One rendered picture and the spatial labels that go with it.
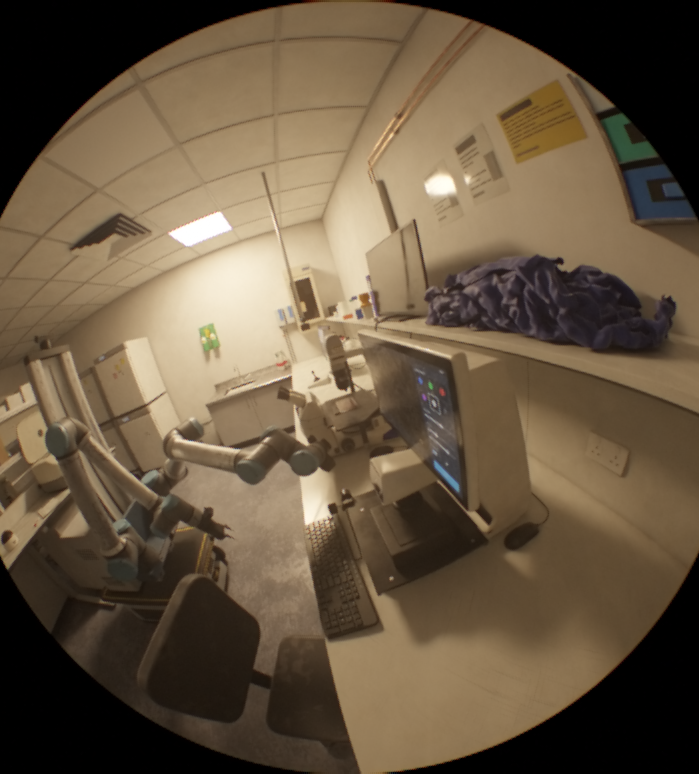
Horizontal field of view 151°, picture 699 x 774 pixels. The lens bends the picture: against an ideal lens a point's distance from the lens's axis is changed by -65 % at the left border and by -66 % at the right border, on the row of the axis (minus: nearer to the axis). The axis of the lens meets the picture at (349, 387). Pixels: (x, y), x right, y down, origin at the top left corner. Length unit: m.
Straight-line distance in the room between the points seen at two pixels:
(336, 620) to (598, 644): 0.63
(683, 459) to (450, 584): 0.66
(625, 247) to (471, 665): 1.03
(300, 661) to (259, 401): 2.92
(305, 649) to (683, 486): 1.18
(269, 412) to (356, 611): 2.96
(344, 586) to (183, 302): 3.90
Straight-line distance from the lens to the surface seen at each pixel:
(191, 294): 4.08
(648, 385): 0.49
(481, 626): 0.71
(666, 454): 0.80
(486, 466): 0.59
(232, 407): 3.47
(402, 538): 0.65
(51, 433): 1.19
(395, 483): 0.59
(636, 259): 0.84
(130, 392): 3.89
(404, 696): 0.68
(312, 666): 1.04
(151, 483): 1.79
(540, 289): 0.58
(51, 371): 1.74
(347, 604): 0.75
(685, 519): 0.88
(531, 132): 1.03
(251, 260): 3.92
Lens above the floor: 1.43
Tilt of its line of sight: 18 degrees down
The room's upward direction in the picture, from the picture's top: 16 degrees counter-clockwise
